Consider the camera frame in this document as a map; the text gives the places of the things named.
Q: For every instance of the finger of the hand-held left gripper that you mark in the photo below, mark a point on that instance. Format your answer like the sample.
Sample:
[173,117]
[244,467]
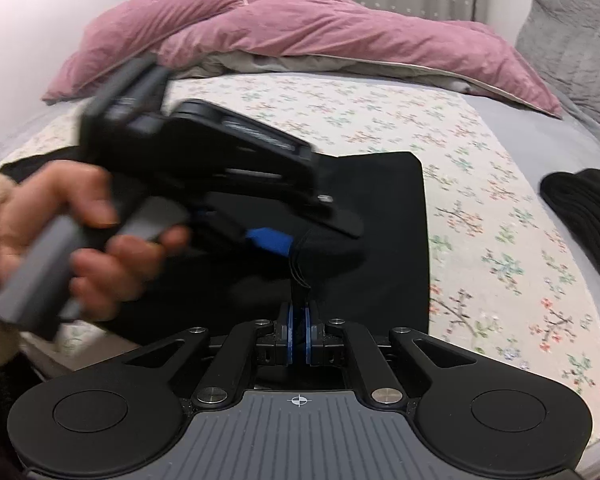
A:
[337,212]
[267,241]

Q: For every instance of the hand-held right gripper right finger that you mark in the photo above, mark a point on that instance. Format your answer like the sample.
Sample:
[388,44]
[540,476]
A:
[308,332]

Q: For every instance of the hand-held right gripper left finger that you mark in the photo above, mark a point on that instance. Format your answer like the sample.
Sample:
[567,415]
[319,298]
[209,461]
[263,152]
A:
[289,332]

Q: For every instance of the black pants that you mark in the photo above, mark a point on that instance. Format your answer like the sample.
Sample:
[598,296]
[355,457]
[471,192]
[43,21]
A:
[380,230]

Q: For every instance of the person's left hand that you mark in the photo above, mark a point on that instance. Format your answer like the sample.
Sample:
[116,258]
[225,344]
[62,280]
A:
[25,210]

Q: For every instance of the pink velvet pillow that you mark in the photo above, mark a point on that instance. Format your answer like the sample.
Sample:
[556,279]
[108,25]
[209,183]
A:
[130,40]

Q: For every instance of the floral print sheet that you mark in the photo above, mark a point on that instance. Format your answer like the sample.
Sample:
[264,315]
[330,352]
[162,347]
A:
[480,240]

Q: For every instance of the pink velvet duvet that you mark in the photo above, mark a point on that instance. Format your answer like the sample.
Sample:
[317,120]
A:
[355,35]

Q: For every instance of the floral white blanket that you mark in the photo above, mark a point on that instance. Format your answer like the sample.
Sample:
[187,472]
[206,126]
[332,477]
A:
[525,135]

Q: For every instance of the black knitted garment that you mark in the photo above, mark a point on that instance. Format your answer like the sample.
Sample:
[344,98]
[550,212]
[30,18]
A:
[590,215]

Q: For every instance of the grey quilted pillow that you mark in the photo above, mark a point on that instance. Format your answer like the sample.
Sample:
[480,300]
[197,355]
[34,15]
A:
[575,45]

